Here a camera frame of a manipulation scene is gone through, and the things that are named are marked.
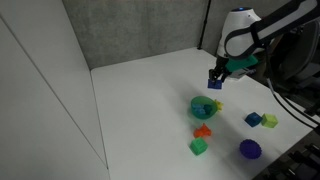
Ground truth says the green plastic bowl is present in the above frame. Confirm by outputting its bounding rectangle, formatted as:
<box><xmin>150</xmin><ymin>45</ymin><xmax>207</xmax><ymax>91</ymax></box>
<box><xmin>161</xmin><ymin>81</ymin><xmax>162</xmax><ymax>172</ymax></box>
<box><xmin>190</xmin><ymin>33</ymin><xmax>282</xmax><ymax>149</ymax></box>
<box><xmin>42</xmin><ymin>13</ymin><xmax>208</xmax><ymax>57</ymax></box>
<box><xmin>190</xmin><ymin>95</ymin><xmax>220</xmax><ymax>121</ymax></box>

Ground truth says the black table clamp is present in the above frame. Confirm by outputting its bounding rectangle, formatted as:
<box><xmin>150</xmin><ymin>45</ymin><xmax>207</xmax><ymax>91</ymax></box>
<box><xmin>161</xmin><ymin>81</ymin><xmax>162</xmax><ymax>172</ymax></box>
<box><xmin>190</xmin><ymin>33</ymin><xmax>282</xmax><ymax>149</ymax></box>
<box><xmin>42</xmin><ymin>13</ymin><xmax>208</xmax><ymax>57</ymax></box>
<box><xmin>303</xmin><ymin>99</ymin><xmax>320</xmax><ymax>118</ymax></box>

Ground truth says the lime green toy cube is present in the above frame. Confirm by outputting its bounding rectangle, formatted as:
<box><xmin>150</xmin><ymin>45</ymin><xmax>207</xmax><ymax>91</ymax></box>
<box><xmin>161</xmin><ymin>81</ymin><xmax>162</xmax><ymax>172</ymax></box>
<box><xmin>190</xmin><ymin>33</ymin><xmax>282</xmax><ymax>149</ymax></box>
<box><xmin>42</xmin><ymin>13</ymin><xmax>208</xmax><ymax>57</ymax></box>
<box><xmin>260</xmin><ymin>113</ymin><xmax>279</xmax><ymax>129</ymax></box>

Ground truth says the black equipment rack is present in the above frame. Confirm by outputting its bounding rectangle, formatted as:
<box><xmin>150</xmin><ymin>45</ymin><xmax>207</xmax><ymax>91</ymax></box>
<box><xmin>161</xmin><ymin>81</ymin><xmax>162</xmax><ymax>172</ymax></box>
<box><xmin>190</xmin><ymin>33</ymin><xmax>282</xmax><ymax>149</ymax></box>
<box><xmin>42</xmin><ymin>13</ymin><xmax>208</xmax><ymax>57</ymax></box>
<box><xmin>252</xmin><ymin>124</ymin><xmax>320</xmax><ymax>180</ymax></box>

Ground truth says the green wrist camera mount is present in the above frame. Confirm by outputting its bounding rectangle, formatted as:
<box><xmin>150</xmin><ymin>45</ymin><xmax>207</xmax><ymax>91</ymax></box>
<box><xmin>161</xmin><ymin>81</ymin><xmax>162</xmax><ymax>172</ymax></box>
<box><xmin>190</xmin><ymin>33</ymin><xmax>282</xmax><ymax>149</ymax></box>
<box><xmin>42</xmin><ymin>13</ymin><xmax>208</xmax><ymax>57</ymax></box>
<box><xmin>225</xmin><ymin>54</ymin><xmax>260</xmax><ymax>73</ymax></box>

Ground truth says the dark gray office chair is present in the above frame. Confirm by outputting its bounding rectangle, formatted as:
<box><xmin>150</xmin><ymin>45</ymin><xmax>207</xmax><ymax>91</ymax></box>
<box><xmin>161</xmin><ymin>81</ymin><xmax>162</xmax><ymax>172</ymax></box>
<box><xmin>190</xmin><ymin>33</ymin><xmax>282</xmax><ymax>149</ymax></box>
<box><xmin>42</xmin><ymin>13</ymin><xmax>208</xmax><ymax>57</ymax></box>
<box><xmin>275</xmin><ymin>18</ymin><xmax>320</xmax><ymax>93</ymax></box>

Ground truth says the dark blue toy cube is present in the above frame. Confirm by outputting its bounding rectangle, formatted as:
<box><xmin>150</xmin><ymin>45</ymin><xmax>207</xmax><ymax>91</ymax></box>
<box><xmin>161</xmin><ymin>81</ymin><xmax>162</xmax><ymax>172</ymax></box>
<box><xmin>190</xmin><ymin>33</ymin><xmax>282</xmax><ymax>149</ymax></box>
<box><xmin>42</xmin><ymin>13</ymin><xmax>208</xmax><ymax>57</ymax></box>
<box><xmin>244</xmin><ymin>111</ymin><xmax>263</xmax><ymax>128</ymax></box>

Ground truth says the blue square block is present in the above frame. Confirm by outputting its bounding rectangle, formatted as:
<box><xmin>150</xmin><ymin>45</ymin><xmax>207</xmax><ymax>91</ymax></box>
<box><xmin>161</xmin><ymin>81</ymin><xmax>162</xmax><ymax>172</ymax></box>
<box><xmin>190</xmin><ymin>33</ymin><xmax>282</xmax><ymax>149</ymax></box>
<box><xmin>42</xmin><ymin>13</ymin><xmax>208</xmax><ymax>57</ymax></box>
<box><xmin>207</xmin><ymin>78</ymin><xmax>224</xmax><ymax>91</ymax></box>

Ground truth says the light blue toy piece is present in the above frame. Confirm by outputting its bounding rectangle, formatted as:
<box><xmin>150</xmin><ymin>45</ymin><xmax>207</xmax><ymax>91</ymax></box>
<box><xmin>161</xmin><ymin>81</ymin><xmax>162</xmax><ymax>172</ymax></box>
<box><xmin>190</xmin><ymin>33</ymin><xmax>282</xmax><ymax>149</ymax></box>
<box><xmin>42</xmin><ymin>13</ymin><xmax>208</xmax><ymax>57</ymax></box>
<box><xmin>191</xmin><ymin>103</ymin><xmax>207</xmax><ymax>117</ymax></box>

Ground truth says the yellow star toy piece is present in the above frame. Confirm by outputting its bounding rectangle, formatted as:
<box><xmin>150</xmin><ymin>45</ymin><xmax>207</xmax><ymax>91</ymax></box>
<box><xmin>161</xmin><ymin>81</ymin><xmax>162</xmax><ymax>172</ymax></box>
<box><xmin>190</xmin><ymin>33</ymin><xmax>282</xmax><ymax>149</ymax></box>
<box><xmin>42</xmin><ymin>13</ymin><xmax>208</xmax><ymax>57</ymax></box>
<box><xmin>214</xmin><ymin>99</ymin><xmax>225</xmax><ymax>113</ymax></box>

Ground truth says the orange toy piece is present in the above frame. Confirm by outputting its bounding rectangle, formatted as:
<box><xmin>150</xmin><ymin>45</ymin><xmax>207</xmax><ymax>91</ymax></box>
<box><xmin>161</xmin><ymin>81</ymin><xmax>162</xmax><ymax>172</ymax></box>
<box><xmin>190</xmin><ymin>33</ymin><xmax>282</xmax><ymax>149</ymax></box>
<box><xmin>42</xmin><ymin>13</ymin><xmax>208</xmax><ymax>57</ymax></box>
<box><xmin>193</xmin><ymin>122</ymin><xmax>213</xmax><ymax>139</ymax></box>

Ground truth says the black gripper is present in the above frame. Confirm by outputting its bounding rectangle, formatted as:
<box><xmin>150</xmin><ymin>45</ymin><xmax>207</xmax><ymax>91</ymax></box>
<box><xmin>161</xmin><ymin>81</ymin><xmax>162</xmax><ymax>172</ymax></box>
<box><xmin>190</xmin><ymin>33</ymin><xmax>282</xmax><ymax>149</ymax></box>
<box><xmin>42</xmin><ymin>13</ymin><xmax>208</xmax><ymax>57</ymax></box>
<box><xmin>208</xmin><ymin>55</ymin><xmax>232</xmax><ymax>84</ymax></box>

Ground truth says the purple spiky ball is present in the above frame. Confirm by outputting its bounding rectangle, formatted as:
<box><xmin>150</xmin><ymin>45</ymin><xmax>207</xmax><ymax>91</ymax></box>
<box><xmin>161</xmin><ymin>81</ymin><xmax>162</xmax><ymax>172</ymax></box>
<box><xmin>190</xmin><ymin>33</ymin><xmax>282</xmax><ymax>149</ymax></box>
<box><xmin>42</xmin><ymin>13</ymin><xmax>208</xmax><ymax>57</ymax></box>
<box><xmin>238</xmin><ymin>138</ymin><xmax>263</xmax><ymax>161</ymax></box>

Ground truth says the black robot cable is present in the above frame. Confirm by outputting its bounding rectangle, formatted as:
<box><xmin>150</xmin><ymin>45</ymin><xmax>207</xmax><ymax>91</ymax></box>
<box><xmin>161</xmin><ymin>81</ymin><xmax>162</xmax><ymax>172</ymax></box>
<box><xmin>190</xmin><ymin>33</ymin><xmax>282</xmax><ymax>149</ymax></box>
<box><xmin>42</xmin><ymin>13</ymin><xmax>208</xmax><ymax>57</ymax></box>
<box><xmin>264</xmin><ymin>46</ymin><xmax>320</xmax><ymax>130</ymax></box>

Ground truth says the black vertical pole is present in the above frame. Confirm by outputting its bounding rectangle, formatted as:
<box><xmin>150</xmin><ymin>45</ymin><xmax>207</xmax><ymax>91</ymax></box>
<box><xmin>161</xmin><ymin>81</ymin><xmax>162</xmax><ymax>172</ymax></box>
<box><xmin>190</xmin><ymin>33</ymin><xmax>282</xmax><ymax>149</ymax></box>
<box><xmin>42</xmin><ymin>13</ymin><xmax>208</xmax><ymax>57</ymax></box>
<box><xmin>197</xmin><ymin>0</ymin><xmax>213</xmax><ymax>51</ymax></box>

